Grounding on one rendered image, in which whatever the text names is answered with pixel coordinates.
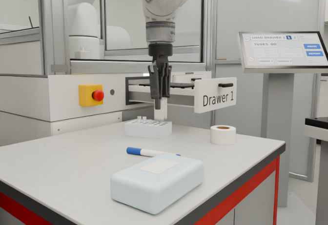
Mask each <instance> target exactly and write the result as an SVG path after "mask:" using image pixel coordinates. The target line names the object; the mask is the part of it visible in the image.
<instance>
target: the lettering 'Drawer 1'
mask: <svg viewBox="0 0 328 225"><path fill-rule="evenodd" d="M231 93H232V96H233V91H231ZM223 96H224V98H223ZM223 96H222V101H223V99H225V98H226V97H225V95H223ZM205 97H207V100H208V96H207V95H204V103H205ZM213 98H215V96H214V97H213ZM218 99H219V100H218ZM214 100H215V102H216V98H215V99H214ZM214 100H213V101H214ZM232 100H233V99H231V101H232ZM213 101H212V102H213ZM219 101H220V103H221V98H220V96H219V97H217V103H218V102H219ZM223 102H225V101H223ZM207 104H208V101H207ZM207 104H206V105H207ZM212 104H215V103H212ZM206 105H204V106H206Z"/></svg>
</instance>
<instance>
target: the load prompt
mask: <svg viewBox="0 0 328 225"><path fill-rule="evenodd" d="M250 38H251V41H299V39H298V36H297V35H250Z"/></svg>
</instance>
